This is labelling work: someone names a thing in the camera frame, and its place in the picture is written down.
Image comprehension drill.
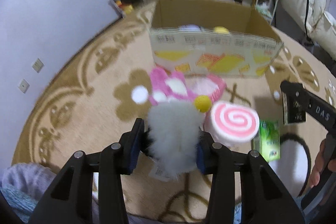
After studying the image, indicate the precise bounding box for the lower wall socket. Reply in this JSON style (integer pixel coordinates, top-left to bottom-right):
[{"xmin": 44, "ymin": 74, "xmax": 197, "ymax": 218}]
[{"xmin": 18, "ymin": 79, "xmax": 30, "ymax": 94}]

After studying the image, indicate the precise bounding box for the black white fluffy slipper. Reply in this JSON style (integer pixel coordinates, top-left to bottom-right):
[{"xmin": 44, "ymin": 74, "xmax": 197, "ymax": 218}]
[{"xmin": 269, "ymin": 133, "xmax": 311, "ymax": 198}]

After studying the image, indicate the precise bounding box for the pink swirl roll pillow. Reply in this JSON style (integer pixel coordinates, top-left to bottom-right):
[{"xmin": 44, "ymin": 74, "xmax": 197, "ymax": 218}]
[{"xmin": 204, "ymin": 101, "xmax": 260, "ymax": 147}]

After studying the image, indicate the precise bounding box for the black card pack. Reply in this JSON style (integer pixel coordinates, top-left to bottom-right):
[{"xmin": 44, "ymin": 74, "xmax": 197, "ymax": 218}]
[{"xmin": 280, "ymin": 80, "xmax": 306, "ymax": 125}]

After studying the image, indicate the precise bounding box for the white fluffy plush toy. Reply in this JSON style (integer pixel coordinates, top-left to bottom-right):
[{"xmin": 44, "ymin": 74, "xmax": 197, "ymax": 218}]
[{"xmin": 147, "ymin": 95, "xmax": 213, "ymax": 179}]

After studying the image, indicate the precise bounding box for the white-haired plush doll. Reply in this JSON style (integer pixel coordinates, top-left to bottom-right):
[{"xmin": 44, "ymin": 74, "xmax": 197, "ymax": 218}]
[{"xmin": 179, "ymin": 24, "xmax": 202, "ymax": 32}]

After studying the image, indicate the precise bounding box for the pink wrapped plush packet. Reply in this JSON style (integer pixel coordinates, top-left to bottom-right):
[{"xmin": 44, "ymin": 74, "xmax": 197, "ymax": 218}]
[{"xmin": 186, "ymin": 74, "xmax": 227, "ymax": 103}]

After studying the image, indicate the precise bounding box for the wall socket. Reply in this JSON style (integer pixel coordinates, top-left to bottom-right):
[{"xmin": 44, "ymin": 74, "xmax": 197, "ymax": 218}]
[
  {"xmin": 31, "ymin": 58, "xmax": 44, "ymax": 73},
  {"xmin": 18, "ymin": 79, "xmax": 30, "ymax": 94}
]

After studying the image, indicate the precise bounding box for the person's right hand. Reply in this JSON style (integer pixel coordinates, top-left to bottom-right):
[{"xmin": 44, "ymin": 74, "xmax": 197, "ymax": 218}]
[{"xmin": 308, "ymin": 140, "xmax": 325, "ymax": 188}]

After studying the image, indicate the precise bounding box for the beige patterned carpet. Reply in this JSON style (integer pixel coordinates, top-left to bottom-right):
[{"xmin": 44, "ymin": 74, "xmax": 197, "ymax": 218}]
[{"xmin": 13, "ymin": 5, "xmax": 335, "ymax": 223}]

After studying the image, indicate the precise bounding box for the upper wall socket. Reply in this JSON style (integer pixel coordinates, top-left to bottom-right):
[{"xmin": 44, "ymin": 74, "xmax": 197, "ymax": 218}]
[{"xmin": 31, "ymin": 58, "xmax": 44, "ymax": 73}]

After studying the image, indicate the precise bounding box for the plastic bag with toys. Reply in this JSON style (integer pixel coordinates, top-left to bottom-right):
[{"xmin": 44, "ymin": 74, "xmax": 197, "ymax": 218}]
[{"xmin": 109, "ymin": 0, "xmax": 134, "ymax": 18}]

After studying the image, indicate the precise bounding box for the pink strawberry bear plush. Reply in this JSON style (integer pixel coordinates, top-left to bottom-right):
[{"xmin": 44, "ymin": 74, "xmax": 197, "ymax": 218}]
[{"xmin": 149, "ymin": 67, "xmax": 198, "ymax": 106}]

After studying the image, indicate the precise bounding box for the open cardboard box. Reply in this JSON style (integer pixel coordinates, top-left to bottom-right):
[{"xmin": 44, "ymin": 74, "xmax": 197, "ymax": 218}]
[{"xmin": 149, "ymin": 0, "xmax": 284, "ymax": 78}]

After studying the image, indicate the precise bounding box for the white metal cart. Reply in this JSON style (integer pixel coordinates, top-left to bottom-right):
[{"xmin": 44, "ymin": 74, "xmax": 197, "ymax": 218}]
[{"xmin": 256, "ymin": 0, "xmax": 278, "ymax": 24}]

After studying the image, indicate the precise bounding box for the green tissue pack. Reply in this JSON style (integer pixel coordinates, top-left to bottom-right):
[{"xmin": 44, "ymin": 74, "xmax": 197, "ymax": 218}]
[{"xmin": 252, "ymin": 120, "xmax": 281, "ymax": 162}]

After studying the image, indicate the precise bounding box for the yellow plush toy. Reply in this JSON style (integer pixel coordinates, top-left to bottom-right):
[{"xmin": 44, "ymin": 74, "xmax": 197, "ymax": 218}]
[{"xmin": 213, "ymin": 26, "xmax": 230, "ymax": 35}]

